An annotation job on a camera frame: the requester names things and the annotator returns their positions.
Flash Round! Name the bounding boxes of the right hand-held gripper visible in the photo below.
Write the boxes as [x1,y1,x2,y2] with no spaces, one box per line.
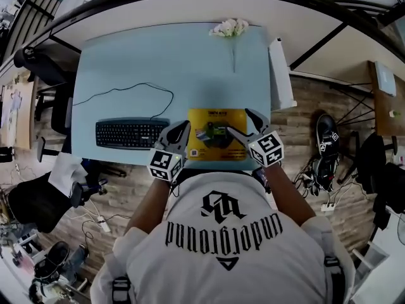
[227,108,285,168]

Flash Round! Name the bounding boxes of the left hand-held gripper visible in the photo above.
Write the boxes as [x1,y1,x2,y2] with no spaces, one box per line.
[146,120,192,184]

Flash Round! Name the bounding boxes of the yellow mouse pad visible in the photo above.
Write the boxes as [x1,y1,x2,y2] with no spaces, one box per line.
[187,108,248,162]

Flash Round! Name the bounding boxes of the person's right forearm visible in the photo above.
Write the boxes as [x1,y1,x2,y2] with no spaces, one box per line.
[261,162,317,228]

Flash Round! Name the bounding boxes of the person's left forearm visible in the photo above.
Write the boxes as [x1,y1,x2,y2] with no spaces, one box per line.
[125,177,177,236]

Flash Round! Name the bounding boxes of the light blue desk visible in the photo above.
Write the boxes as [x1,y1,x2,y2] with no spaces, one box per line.
[70,20,273,170]

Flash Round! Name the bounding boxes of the dark wrist band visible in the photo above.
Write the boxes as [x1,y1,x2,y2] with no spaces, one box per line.
[252,167,271,194]

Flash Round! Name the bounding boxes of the black keyboard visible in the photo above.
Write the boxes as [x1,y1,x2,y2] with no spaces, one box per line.
[95,117,171,151]

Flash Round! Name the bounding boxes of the white side panel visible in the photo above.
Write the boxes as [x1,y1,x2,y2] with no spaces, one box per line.
[268,37,298,112]

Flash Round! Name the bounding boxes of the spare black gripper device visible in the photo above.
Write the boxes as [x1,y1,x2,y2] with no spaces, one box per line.
[311,113,341,196]

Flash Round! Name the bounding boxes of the white artificial flowers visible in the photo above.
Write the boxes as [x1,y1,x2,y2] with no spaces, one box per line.
[208,18,250,74]

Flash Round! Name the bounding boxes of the black office chair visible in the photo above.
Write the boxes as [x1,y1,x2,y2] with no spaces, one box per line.
[13,47,74,136]
[8,168,109,234]
[355,131,405,231]

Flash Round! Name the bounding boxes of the wooden side table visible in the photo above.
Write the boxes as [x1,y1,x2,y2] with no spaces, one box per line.
[367,60,405,137]

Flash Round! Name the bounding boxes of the white printed t-shirt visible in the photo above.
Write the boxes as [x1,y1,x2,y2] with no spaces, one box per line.
[90,169,357,304]

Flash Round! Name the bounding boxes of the white flat box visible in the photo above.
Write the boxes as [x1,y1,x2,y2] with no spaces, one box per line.
[374,60,397,98]

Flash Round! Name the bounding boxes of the wooden board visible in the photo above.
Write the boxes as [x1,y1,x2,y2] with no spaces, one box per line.
[0,80,36,150]

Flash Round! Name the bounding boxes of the black keyboard cable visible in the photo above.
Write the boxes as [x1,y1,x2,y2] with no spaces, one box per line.
[72,81,175,122]

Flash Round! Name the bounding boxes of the white table with black frame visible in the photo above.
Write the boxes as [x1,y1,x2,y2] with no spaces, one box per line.
[0,0,405,92]

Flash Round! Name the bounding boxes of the black white shoulder strap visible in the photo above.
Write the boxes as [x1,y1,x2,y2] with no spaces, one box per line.
[323,255,343,298]
[111,275,132,304]

